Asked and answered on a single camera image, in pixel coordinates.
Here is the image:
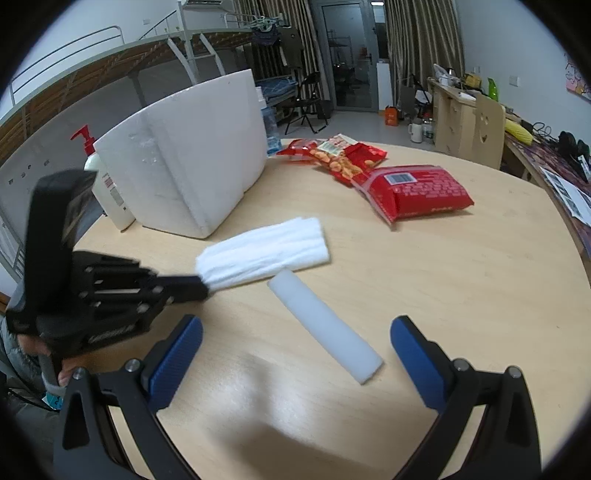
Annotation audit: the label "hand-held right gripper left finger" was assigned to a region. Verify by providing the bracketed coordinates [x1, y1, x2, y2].
[53, 315, 204, 480]

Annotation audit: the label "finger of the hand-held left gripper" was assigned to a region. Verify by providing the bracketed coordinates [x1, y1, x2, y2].
[154, 274, 211, 303]

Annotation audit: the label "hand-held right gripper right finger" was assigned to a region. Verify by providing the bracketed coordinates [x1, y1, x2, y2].
[390, 315, 541, 480]

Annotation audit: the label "white towel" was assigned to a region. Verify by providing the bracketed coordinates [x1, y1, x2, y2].
[196, 217, 332, 292]

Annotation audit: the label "white foam stick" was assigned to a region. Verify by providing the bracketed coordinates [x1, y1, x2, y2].
[268, 269, 384, 385]

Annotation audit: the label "white foam box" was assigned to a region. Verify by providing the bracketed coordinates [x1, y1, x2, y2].
[92, 69, 269, 239]

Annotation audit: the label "person's left forearm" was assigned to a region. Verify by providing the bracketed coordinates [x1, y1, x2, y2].
[0, 318, 61, 416]

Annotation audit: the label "person's left hand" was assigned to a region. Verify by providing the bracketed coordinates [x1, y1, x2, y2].
[21, 335, 77, 387]

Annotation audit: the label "white pump bottle red nozzle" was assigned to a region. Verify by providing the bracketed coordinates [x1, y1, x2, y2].
[70, 124, 136, 232]

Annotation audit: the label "red barcode snack packet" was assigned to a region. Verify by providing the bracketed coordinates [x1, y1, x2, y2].
[355, 165, 475, 224]

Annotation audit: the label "small red snack packet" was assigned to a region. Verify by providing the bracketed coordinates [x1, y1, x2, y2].
[276, 138, 319, 162]

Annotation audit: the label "blue water bottle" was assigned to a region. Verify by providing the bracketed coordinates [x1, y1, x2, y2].
[259, 88, 283, 155]

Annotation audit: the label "open orange snack bag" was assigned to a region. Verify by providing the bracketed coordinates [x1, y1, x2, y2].
[314, 134, 387, 186]

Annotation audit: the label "blue plaid bedding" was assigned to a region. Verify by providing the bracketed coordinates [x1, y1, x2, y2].
[256, 76, 298, 95]

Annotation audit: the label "black folding chair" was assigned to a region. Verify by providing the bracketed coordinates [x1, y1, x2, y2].
[284, 71, 331, 136]

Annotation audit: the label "dark wooden desk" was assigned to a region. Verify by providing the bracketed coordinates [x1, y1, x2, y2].
[503, 129, 591, 268]

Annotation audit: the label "printed paper sheet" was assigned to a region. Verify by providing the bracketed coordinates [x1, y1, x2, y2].
[540, 166, 591, 227]

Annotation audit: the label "white bed ladder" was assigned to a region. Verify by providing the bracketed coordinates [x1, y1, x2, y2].
[168, 34, 227, 86]

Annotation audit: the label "wooden chair with face cutout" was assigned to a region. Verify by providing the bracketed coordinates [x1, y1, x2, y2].
[473, 92, 506, 169]

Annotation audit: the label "light wooden desk with drawers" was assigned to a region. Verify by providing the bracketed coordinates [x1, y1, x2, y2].
[427, 76, 504, 162]

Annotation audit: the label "yellow cloth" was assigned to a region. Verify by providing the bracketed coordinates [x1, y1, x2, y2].
[504, 117, 534, 144]

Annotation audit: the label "black bag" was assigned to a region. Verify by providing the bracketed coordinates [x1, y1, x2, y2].
[556, 130, 591, 181]

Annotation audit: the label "hanging dark clothes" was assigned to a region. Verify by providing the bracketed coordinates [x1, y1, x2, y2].
[249, 16, 305, 68]

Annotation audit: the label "glass balcony door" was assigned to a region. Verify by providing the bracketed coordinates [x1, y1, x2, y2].
[309, 0, 389, 112]

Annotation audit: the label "brown curtain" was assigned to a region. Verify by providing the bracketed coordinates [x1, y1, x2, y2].
[233, 0, 319, 93]
[385, 0, 465, 114]

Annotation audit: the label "wall poster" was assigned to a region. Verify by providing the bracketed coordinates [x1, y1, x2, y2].
[563, 53, 591, 100]

